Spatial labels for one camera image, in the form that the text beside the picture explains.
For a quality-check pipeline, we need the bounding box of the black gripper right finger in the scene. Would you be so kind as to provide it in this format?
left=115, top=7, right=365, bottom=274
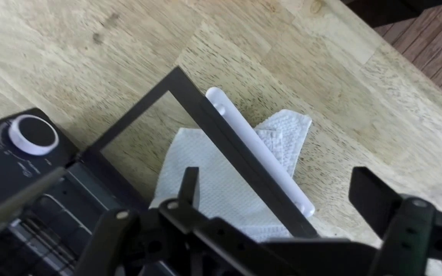
left=347, top=165, right=442, bottom=276

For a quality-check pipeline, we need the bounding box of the wire oven rack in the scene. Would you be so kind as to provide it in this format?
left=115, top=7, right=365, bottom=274
left=3, top=203, right=92, bottom=276

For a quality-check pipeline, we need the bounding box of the glass oven door with handle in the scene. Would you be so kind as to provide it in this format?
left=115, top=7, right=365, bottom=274
left=75, top=64, right=321, bottom=240

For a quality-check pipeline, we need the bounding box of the white-ringed oven knob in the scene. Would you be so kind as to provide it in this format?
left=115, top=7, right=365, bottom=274
left=6, top=113, right=61, bottom=157

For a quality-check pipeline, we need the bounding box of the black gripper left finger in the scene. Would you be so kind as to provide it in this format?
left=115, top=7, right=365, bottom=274
left=74, top=165, right=304, bottom=276

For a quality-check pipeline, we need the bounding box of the large white cloth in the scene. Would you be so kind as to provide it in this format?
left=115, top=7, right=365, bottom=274
left=149, top=107, right=315, bottom=245

